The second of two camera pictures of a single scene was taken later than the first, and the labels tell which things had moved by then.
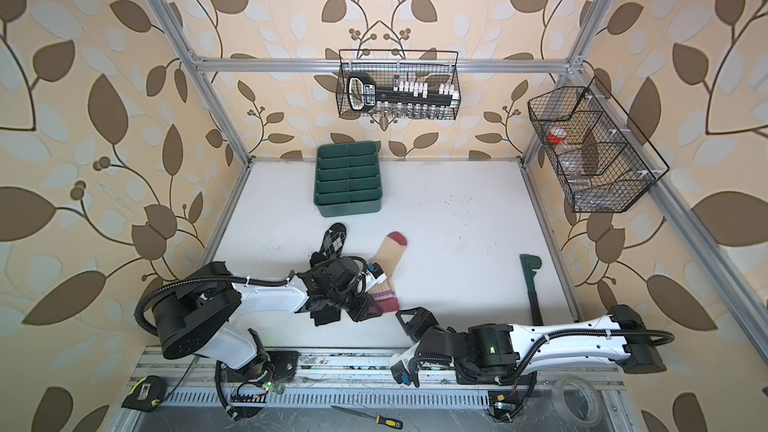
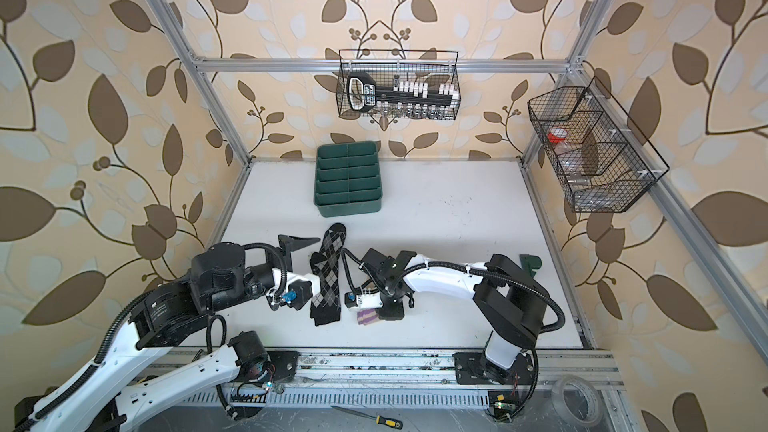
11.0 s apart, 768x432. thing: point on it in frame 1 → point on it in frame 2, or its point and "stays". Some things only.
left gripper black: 346,298 → 289,267
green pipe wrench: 529,263 stays
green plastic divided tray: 348,179 stays
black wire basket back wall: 398,84 stays
